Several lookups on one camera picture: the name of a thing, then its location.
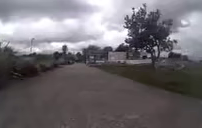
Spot pale blocky building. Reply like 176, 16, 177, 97
107, 50, 128, 62

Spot row of distant trees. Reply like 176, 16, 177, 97
52, 42, 130, 63

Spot grey paved path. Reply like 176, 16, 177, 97
0, 63, 202, 128

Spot sparse leaning tree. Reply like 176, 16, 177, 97
123, 3, 178, 69

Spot thin pole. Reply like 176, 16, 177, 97
29, 37, 36, 54

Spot open grass field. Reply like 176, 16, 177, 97
93, 62, 202, 103

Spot row of bushes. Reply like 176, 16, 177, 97
0, 40, 73, 93

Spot low pale wall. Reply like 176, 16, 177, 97
95, 58, 153, 65

